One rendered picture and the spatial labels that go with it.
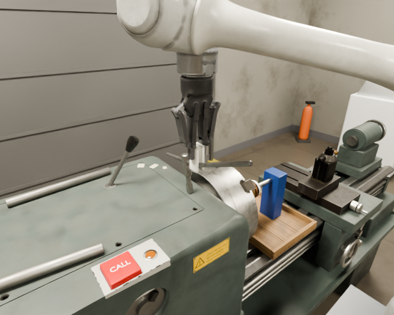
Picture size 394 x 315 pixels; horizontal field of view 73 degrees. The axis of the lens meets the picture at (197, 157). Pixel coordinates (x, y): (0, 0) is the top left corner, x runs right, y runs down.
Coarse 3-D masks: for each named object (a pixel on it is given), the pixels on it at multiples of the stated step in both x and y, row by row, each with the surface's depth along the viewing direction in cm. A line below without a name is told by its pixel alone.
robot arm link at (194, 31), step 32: (128, 0) 34; (160, 0) 33; (192, 0) 35; (224, 0) 37; (128, 32) 37; (160, 32) 35; (192, 32) 37; (224, 32) 38; (256, 32) 37; (288, 32) 38; (320, 32) 40; (320, 64) 43; (352, 64) 44; (384, 64) 44
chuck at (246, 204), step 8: (208, 168) 93; (224, 168) 93; (232, 168) 93; (216, 176) 88; (224, 176) 89; (232, 176) 90; (240, 176) 91; (224, 184) 86; (232, 184) 87; (240, 184) 89; (232, 192) 86; (240, 192) 87; (240, 200) 86; (248, 200) 88; (240, 208) 85; (248, 208) 87; (256, 208) 89; (248, 216) 87; (256, 216) 89; (256, 224) 91
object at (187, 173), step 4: (184, 156) 71; (184, 160) 71; (184, 164) 72; (184, 168) 72; (188, 168) 72; (184, 172) 73; (188, 172) 73; (188, 176) 73; (188, 180) 74; (188, 184) 74; (192, 184) 75; (188, 188) 74; (192, 188) 75; (188, 192) 75
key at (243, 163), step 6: (168, 156) 79; (174, 156) 76; (186, 162) 71; (204, 162) 66; (210, 162) 64; (216, 162) 61; (222, 162) 60; (228, 162) 58; (234, 162) 56; (240, 162) 55; (246, 162) 53; (252, 162) 53
